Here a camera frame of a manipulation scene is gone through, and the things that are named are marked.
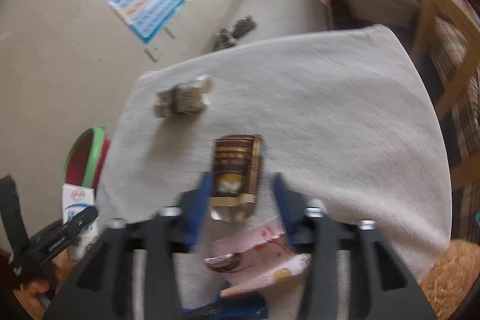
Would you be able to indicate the white drink carton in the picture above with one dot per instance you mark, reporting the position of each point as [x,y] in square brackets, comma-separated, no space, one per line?
[77,200]

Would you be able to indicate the white towel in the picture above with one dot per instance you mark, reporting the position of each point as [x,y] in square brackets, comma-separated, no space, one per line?
[337,117]

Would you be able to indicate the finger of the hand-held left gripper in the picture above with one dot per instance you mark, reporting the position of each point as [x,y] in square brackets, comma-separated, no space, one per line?
[63,233]
[13,215]

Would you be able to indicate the dark blue packet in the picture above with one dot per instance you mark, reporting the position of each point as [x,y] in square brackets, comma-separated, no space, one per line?
[240,308]

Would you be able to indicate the brown fuzzy cloth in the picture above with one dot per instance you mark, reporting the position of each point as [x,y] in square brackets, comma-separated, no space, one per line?
[450,278]

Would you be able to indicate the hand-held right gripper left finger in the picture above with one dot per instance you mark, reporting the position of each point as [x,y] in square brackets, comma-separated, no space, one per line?
[204,200]

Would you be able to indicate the small white wall plate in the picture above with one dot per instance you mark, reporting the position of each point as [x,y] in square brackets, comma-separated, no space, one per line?
[152,54]

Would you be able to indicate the pale pink flat wrapper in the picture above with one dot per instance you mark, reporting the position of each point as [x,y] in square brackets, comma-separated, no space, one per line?
[262,260]

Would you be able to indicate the wooden chair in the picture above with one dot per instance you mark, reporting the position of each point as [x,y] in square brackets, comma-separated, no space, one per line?
[427,12]

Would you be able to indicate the red bin with green rim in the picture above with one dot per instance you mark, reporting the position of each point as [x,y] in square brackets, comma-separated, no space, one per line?
[80,158]

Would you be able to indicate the tan crumpled pack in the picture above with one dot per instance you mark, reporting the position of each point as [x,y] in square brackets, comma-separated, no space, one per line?
[187,98]

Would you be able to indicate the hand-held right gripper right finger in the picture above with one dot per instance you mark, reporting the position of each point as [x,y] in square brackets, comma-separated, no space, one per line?
[283,203]

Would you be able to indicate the brown gold snack packet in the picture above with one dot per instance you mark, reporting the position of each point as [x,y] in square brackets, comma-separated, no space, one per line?
[232,158]

